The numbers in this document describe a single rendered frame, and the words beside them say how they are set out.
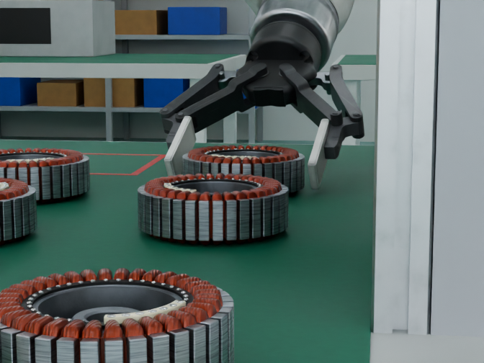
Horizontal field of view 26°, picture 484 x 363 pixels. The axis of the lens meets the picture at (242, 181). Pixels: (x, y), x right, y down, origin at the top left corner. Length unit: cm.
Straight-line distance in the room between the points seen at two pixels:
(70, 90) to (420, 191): 697
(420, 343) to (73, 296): 17
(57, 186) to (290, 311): 38
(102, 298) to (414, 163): 17
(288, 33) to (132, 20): 627
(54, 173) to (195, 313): 48
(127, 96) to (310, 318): 682
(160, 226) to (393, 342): 26
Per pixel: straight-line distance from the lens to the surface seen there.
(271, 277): 65
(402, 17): 53
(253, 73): 106
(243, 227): 73
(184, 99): 105
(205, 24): 722
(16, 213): 75
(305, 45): 108
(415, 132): 53
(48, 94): 752
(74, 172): 92
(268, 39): 108
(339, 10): 117
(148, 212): 75
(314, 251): 72
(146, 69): 361
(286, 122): 774
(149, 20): 731
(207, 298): 46
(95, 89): 742
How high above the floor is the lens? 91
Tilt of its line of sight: 9 degrees down
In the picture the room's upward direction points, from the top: straight up
